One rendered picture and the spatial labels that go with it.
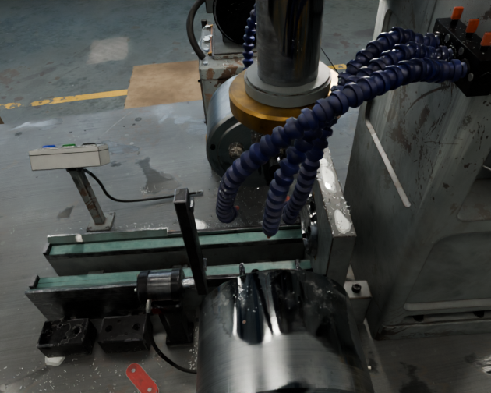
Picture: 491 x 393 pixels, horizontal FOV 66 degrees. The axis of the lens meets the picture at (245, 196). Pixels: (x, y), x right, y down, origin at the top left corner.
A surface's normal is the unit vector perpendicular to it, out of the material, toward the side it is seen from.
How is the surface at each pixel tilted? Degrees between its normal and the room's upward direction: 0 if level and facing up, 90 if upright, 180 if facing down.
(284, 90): 0
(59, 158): 57
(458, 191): 90
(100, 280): 0
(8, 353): 0
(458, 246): 90
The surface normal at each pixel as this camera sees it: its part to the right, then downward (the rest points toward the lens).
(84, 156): 0.01, 0.21
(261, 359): -0.27, -0.67
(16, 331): -0.05, -0.70
